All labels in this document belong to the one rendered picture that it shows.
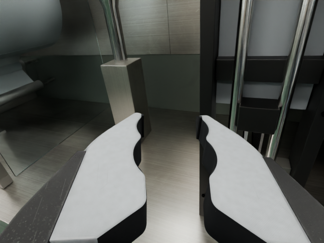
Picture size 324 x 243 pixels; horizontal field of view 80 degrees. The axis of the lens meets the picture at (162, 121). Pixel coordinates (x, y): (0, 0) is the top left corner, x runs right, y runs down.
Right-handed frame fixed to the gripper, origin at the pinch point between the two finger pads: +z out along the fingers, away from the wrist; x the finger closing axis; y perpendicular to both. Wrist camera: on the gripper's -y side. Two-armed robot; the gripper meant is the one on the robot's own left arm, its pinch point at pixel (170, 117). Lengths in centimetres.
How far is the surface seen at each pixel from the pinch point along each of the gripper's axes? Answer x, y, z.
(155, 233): -0.4, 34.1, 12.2
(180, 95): 8, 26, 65
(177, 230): 3.9, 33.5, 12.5
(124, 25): -15, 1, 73
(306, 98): 19.0, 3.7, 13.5
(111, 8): -13.7, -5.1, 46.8
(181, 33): 6, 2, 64
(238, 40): 8.6, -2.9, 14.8
